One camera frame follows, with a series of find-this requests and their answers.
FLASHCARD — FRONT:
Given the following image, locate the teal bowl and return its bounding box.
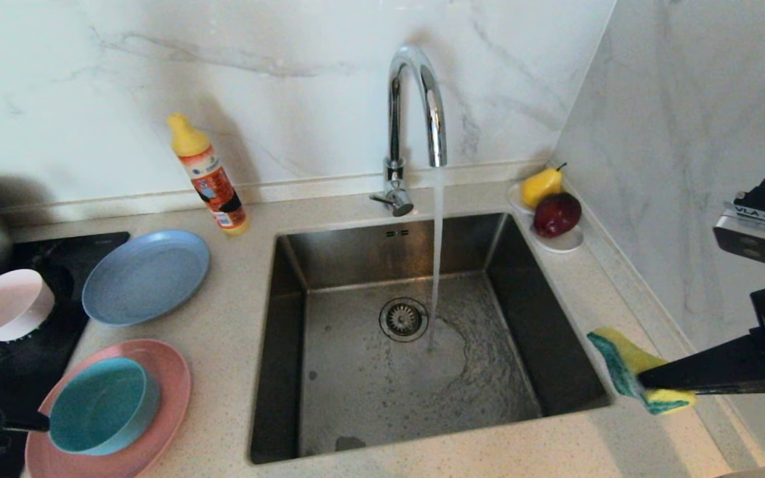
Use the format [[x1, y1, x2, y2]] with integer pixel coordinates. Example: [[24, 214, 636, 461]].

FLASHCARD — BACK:
[[48, 357, 161, 456]]

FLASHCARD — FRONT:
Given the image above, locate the pink bowl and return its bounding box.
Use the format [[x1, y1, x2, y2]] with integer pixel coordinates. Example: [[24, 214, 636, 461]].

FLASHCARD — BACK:
[[0, 269, 56, 342]]

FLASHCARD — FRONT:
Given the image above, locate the yellow green sponge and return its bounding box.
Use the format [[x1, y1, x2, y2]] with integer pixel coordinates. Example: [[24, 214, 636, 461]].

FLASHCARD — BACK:
[[587, 327, 697, 416]]

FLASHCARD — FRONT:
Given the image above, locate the yellow orange dish soap bottle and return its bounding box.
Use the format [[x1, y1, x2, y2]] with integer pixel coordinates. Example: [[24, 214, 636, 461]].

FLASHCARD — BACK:
[[167, 112, 249, 236]]

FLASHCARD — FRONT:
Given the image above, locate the chrome gooseneck faucet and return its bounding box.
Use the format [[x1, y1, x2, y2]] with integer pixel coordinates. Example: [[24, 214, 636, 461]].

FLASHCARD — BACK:
[[369, 44, 448, 218]]

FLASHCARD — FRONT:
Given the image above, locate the round metal sink strainer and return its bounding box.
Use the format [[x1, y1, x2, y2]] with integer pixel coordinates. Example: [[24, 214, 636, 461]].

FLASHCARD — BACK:
[[379, 297, 430, 343]]

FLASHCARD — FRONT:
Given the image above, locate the stainless steel sink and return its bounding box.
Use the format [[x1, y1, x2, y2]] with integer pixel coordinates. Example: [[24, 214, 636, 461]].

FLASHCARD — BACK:
[[248, 211, 616, 465]]

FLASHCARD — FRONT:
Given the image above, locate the pink plate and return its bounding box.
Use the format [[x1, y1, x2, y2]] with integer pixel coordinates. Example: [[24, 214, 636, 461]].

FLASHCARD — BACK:
[[26, 339, 192, 478]]

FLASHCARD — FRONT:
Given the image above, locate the black induction cooktop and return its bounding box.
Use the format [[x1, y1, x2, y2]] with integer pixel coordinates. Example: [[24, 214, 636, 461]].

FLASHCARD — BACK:
[[0, 232, 131, 478]]

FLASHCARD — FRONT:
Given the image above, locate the blue grey plate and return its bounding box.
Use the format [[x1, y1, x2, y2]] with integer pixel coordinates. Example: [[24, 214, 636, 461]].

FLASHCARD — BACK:
[[82, 230, 211, 326]]

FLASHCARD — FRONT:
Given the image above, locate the small white fruit dish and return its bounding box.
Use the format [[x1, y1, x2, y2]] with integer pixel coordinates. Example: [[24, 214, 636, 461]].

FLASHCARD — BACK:
[[506, 183, 585, 254]]

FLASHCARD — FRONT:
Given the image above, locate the dark red apple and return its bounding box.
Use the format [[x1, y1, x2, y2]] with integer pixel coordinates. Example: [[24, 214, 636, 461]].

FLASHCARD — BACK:
[[533, 193, 583, 238]]

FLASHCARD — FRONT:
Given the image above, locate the yellow pear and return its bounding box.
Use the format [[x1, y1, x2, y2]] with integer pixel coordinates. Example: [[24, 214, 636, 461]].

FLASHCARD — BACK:
[[521, 163, 566, 210]]

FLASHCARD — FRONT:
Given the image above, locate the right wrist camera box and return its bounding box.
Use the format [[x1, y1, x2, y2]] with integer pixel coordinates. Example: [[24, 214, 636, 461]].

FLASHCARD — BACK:
[[713, 189, 765, 268]]

